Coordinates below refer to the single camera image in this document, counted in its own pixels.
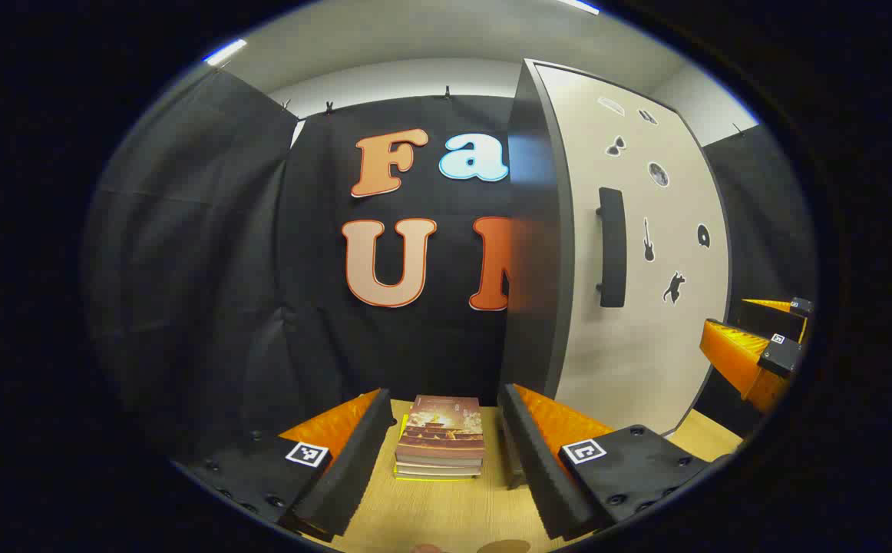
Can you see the grey spine book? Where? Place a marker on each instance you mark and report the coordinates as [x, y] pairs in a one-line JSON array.
[[438, 465]]

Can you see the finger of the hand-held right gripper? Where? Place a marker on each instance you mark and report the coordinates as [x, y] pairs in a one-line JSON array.
[[738, 357], [764, 319]]

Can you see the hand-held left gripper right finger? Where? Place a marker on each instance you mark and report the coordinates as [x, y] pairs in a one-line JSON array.
[[538, 468]]

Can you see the black backdrop cloth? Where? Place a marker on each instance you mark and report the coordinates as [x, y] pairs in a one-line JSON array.
[[223, 269]]

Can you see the round brown coaster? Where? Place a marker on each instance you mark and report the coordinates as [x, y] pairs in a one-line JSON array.
[[503, 547]]

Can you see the ceiling light strip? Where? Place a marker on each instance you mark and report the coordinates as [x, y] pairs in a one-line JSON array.
[[225, 52]]

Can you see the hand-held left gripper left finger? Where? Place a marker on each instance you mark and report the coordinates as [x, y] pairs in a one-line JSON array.
[[354, 468]]

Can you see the white cabinet door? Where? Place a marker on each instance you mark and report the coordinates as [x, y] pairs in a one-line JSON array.
[[661, 346]]

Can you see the ceiling light panel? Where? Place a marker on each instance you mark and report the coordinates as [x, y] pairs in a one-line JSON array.
[[578, 6]]

